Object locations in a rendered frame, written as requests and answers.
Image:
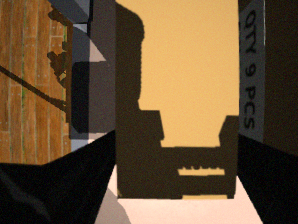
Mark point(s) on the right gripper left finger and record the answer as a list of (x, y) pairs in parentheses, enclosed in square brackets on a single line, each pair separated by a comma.
[(68, 190)]

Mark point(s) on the brown cardboard carton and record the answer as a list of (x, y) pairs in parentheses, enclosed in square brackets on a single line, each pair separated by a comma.
[(268, 65), (176, 99)]

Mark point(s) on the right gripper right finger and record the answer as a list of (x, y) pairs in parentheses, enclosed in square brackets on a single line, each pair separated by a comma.
[(269, 177)]

